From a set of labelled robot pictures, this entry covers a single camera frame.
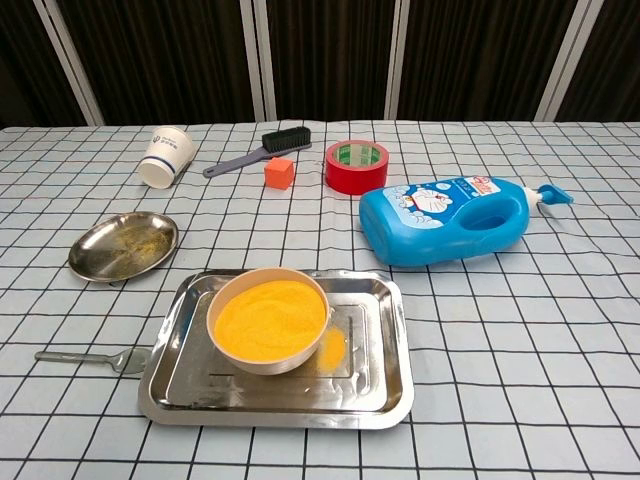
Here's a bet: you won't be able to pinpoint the orange cube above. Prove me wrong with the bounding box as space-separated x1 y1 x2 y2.
263 156 295 191

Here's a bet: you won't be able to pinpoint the blue pump detergent bottle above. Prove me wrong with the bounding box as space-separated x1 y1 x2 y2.
358 174 575 269

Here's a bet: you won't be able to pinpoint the white grid-patterned tablecloth table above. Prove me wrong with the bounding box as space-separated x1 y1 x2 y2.
0 119 640 480

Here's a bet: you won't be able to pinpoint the black screen panel white frame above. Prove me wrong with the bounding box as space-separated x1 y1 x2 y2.
0 0 96 129
254 0 401 122
544 0 640 124
387 0 584 122
44 0 266 126

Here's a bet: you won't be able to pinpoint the rectangular steel tray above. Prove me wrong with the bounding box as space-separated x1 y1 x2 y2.
137 268 416 430

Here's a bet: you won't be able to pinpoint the metal spoon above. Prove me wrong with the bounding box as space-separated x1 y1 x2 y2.
34 347 150 375

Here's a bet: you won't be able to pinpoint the round steel plate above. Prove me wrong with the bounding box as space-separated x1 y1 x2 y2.
67 211 180 283

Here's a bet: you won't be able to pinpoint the white paper cup blue logo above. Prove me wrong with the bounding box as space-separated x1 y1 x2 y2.
138 125 196 190

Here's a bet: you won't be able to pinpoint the beige bowl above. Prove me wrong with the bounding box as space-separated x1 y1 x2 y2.
206 267 331 377

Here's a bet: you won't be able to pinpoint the grey brush black bristles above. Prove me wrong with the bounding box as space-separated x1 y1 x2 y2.
202 125 313 179

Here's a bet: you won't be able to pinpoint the red tape roll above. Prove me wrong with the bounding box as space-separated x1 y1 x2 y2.
324 140 389 196

